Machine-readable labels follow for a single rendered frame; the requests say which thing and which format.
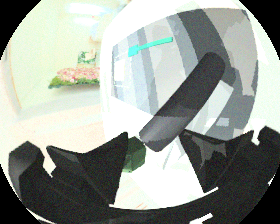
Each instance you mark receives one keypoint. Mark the white square tile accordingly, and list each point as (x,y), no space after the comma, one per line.
(119,71)

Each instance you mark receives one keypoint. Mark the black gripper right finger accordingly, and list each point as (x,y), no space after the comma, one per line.
(211,157)

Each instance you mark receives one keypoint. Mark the grey striped mat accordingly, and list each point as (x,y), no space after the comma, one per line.
(154,73)

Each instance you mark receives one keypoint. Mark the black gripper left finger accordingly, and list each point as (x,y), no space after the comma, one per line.
(101,167)

